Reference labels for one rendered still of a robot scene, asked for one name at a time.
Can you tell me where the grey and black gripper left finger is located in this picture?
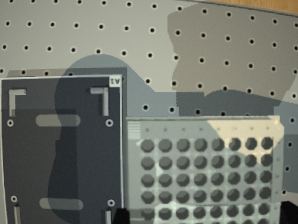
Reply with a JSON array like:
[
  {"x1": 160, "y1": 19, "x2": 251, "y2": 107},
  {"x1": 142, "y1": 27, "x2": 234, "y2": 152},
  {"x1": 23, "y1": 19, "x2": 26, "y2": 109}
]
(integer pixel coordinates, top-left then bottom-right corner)
[{"x1": 112, "y1": 208, "x2": 130, "y2": 224}]

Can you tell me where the grey well plate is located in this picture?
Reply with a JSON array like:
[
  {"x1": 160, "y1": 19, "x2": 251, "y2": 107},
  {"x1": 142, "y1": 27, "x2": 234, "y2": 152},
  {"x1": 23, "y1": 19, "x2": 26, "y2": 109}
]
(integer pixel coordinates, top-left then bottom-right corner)
[{"x1": 126, "y1": 115, "x2": 284, "y2": 224}]

